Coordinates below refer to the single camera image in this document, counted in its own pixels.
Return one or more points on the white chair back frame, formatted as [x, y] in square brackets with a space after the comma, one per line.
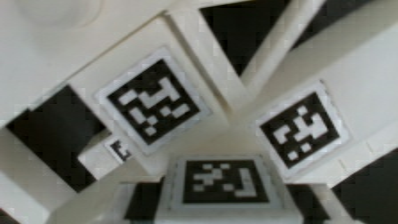
[206, 77]

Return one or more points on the white chair leg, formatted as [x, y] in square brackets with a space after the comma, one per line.
[105, 154]

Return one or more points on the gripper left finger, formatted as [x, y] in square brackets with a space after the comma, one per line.
[137, 199]

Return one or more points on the white tagged cube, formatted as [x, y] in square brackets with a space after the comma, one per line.
[222, 191]

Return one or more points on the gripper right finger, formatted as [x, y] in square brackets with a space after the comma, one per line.
[320, 205]

